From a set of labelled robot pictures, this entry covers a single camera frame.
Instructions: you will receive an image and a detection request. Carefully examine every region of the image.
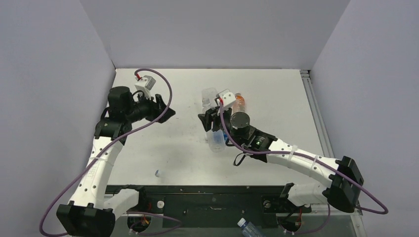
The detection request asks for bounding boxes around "water bottle under table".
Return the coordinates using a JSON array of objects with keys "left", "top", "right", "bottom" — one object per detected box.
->
[{"left": 237, "top": 218, "right": 264, "bottom": 237}]

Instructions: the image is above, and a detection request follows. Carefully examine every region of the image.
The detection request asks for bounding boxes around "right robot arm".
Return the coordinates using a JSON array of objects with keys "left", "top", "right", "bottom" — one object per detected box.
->
[{"left": 198, "top": 107, "right": 364, "bottom": 213}]

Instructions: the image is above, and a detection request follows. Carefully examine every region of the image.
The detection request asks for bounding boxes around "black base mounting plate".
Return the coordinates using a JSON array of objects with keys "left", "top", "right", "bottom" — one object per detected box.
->
[{"left": 105, "top": 185, "right": 311, "bottom": 228}]

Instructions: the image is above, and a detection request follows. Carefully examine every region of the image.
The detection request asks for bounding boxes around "large clear empty bottle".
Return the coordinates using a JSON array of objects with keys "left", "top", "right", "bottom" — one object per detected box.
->
[{"left": 201, "top": 87, "right": 218, "bottom": 107}]

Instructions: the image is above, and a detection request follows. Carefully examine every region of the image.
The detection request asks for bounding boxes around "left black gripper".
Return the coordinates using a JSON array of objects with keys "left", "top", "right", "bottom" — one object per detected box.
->
[{"left": 125, "top": 90, "right": 175, "bottom": 123}]

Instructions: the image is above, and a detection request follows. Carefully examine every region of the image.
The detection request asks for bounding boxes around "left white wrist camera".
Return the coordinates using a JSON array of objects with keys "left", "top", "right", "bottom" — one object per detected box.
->
[{"left": 134, "top": 75, "right": 156, "bottom": 100}]

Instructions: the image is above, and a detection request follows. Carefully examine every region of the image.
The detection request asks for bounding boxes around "clear bottle blue-white cap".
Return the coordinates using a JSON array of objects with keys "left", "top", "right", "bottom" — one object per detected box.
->
[{"left": 202, "top": 98, "right": 225, "bottom": 153}]

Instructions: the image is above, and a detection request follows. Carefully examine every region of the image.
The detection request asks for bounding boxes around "aluminium frame rail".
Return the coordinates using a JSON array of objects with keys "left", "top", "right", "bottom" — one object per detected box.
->
[{"left": 300, "top": 70, "right": 334, "bottom": 157}]

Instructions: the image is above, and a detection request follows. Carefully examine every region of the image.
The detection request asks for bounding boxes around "orange drink bottle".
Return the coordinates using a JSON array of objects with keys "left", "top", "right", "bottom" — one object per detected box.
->
[{"left": 232, "top": 93, "right": 246, "bottom": 113}]

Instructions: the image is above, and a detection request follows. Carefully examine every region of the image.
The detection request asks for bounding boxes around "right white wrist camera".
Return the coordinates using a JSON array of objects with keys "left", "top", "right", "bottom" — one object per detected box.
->
[{"left": 215, "top": 89, "right": 236, "bottom": 111}]

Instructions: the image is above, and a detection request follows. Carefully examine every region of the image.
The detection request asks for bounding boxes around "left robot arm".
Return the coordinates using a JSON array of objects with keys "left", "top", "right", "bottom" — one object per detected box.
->
[{"left": 56, "top": 86, "right": 175, "bottom": 237}]

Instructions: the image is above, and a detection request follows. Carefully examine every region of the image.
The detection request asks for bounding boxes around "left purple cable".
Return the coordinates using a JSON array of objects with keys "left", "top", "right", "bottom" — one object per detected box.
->
[{"left": 39, "top": 68, "right": 182, "bottom": 237}]

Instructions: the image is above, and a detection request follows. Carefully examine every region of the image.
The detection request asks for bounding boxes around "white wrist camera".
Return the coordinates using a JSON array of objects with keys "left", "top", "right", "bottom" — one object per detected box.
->
[
  {"left": 134, "top": 75, "right": 156, "bottom": 100},
  {"left": 215, "top": 89, "right": 236, "bottom": 111}
]

